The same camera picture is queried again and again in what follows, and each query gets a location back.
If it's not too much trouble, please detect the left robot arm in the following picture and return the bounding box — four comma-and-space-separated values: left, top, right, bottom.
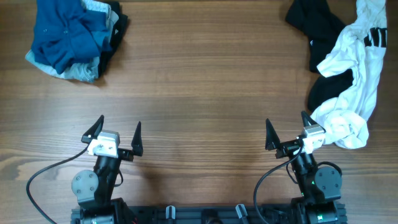
71, 115, 143, 223

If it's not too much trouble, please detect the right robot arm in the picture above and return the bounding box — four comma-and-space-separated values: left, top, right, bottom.
263, 111, 343, 223

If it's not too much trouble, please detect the black garment right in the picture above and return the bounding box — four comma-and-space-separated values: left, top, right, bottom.
285, 0, 353, 112

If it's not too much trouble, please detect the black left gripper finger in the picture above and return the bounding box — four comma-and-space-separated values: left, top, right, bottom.
81, 115, 104, 144
131, 121, 144, 157

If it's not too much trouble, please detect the white t-shirt black print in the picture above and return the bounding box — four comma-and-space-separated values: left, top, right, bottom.
311, 0, 387, 149

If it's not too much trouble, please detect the black folded garment left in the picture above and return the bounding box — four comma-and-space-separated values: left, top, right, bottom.
98, 1, 128, 77

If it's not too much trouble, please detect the light grey folded garment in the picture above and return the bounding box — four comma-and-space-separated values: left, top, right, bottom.
25, 0, 119, 83

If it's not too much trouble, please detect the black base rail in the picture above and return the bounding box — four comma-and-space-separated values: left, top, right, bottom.
70, 203, 348, 224

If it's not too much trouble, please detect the blue button shirt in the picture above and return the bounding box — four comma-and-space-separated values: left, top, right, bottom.
31, 0, 112, 74

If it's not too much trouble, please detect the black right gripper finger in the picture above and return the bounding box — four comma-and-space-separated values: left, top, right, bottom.
265, 119, 280, 151
301, 111, 317, 127

